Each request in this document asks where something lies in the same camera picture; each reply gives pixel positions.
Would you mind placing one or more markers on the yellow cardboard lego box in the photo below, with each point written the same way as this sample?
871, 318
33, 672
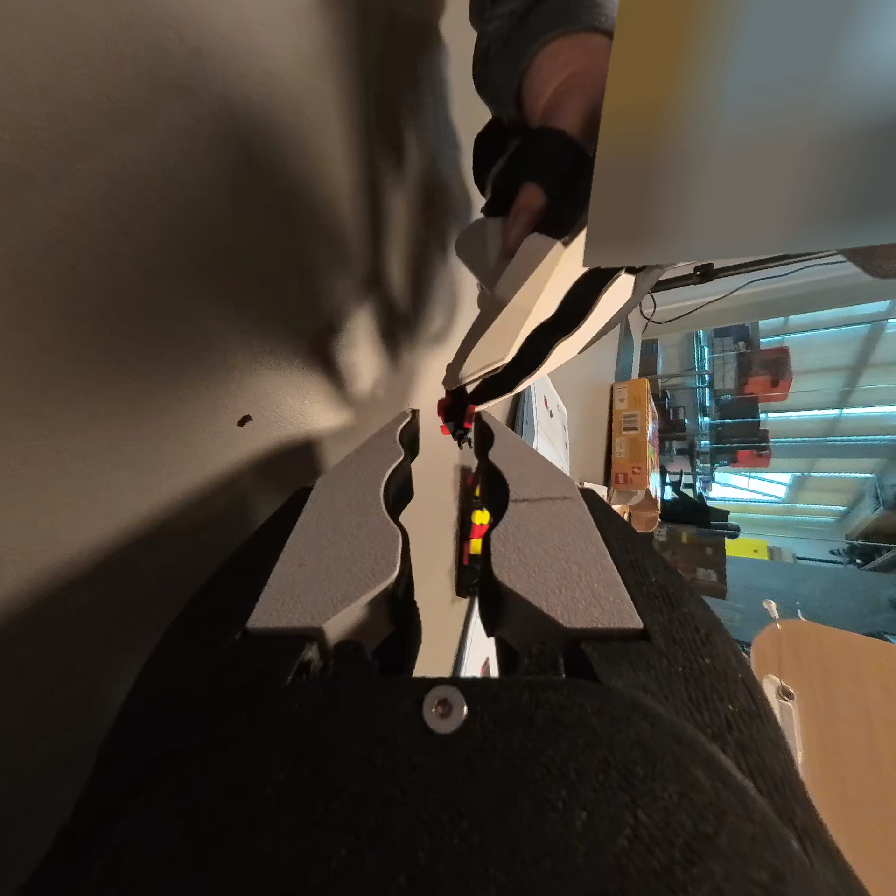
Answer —
630, 434

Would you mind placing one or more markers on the red black tool case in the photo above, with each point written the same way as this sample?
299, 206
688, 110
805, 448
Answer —
766, 374

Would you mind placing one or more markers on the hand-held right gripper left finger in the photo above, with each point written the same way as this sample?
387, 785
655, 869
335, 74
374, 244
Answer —
329, 560

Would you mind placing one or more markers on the open instruction booklet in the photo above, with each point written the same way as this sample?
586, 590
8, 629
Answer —
549, 427

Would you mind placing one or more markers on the long black red yellow lego assembly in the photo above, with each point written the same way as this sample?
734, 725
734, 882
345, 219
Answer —
479, 518

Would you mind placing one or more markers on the person's left hand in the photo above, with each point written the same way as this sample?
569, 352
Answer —
567, 91

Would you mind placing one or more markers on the red black lego clip assembly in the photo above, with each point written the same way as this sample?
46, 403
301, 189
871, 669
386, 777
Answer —
446, 413

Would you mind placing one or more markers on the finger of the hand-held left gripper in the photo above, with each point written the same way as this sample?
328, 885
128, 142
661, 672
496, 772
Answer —
518, 308
602, 322

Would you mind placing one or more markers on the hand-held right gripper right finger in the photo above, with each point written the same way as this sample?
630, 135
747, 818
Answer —
560, 560

